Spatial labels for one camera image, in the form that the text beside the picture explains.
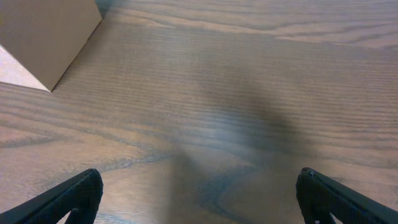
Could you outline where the open cardboard box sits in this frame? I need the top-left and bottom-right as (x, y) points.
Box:
(1, 0), (102, 91)

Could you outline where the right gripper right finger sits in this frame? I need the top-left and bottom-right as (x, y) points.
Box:
(295, 167), (397, 224)

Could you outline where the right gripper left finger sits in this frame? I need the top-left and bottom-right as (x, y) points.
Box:
(1, 169), (103, 224)

